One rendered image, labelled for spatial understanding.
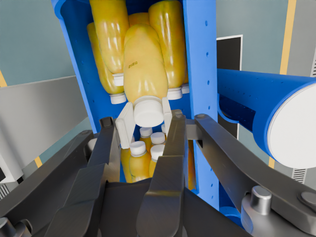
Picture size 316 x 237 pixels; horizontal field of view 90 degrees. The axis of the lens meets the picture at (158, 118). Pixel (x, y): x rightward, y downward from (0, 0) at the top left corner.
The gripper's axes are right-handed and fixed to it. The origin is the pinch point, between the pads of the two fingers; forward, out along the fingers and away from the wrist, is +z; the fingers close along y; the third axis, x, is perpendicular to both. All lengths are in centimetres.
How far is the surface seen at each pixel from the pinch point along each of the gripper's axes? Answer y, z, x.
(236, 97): 33, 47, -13
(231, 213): 41, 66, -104
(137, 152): -5.6, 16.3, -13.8
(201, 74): 8.3, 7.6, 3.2
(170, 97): 4.1, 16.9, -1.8
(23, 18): -96, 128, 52
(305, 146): 43, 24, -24
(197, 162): 6.7, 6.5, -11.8
